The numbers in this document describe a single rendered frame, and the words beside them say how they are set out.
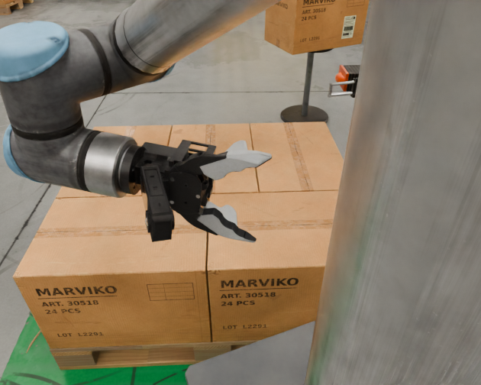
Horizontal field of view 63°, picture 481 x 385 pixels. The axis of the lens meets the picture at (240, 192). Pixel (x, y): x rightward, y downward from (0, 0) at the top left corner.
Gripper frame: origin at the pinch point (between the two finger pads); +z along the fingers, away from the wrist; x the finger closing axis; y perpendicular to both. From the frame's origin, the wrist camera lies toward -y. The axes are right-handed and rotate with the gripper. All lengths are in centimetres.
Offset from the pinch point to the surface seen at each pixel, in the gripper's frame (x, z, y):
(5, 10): 160, -472, 544
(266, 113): 117, -18, 266
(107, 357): 118, -50, 31
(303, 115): 110, 13, 261
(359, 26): 35, 38, 263
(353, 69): 2, 15, 67
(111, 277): 67, -44, 31
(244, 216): 61, -8, 66
